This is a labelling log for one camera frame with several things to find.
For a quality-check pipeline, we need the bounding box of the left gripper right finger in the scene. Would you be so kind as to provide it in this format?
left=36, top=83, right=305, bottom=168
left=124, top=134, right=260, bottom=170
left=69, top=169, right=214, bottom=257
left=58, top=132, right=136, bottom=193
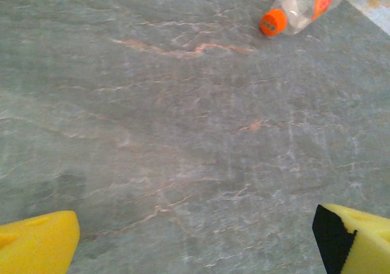
left=312, top=203, right=390, bottom=274

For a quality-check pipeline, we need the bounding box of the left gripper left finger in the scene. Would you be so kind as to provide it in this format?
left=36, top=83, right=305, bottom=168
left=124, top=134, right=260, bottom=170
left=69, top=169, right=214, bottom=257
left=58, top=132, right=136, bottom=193
left=0, top=210, right=81, bottom=274

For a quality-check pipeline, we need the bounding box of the clear bottle orange cap label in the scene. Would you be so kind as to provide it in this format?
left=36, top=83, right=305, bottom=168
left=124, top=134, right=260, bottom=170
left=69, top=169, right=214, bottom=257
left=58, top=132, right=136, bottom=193
left=258, top=0, right=344, bottom=37

